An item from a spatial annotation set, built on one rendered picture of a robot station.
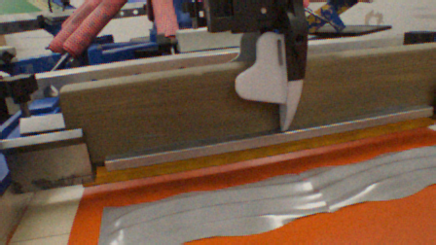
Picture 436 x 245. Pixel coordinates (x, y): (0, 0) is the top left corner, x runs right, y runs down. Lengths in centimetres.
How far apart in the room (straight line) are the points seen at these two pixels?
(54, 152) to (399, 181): 30
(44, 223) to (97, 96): 12
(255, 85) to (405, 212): 16
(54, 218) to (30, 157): 6
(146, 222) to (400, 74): 29
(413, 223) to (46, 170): 30
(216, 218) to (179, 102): 11
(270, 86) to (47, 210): 23
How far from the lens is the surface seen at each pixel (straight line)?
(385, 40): 68
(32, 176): 32
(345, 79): 36
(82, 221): 31
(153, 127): 31
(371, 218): 28
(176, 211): 29
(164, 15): 81
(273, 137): 32
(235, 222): 26
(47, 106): 50
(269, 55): 30
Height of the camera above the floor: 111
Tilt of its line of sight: 20 degrees down
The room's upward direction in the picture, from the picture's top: 5 degrees counter-clockwise
